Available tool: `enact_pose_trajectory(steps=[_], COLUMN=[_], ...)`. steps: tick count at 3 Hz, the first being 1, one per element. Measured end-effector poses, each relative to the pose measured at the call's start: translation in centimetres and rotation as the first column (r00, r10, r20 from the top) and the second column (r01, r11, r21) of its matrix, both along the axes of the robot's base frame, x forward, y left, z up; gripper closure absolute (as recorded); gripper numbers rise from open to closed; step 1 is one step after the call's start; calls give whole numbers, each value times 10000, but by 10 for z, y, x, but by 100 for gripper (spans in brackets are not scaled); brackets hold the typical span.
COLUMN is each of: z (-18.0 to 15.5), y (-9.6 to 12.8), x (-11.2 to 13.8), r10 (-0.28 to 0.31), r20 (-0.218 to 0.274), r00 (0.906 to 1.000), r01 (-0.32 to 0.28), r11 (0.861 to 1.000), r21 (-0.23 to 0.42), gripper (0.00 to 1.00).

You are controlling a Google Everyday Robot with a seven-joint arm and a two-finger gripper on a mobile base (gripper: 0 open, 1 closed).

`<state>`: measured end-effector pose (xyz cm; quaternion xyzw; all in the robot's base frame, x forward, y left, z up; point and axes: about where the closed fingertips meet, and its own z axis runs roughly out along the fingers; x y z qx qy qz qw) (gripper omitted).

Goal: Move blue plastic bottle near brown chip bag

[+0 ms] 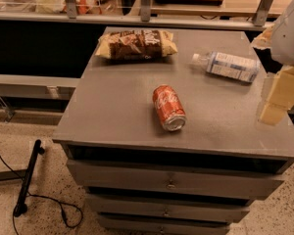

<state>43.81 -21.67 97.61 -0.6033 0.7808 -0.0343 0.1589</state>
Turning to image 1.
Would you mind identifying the grey drawer cabinet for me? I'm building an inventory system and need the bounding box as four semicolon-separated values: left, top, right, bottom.
53;29;294;235

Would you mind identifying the grey metal railing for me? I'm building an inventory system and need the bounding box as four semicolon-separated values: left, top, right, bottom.
0;0;274;31

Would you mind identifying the red coca-cola can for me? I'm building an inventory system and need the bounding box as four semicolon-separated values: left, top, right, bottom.
153;85;186;131

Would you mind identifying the black floor cable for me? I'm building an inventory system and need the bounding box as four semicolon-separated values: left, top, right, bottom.
0;137;84;235

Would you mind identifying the blue label plastic bottle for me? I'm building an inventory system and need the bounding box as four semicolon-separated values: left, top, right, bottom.
192;51;261;83

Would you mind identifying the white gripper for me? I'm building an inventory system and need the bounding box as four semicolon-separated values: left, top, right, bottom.
251;0;294;125

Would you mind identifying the black floor stand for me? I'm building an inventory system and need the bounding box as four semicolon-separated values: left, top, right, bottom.
0;139;45;217

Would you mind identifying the brown chip bag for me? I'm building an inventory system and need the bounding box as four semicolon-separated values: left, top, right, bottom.
95;29;177;61

